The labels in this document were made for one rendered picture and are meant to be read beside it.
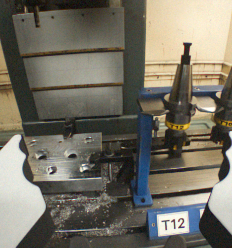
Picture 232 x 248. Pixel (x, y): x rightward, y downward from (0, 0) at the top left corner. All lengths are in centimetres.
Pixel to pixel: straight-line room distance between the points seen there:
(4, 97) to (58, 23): 83
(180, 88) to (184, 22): 106
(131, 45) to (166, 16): 46
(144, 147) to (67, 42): 61
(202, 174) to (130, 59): 61
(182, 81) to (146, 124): 13
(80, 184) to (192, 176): 37
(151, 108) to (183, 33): 108
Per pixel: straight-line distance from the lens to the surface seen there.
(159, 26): 134
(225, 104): 40
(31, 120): 114
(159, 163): 71
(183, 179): 67
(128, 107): 104
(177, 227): 52
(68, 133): 70
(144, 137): 44
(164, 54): 137
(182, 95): 35
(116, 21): 89
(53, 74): 95
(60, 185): 56
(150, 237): 51
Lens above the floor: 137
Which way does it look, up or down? 30 degrees down
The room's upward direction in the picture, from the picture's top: 2 degrees counter-clockwise
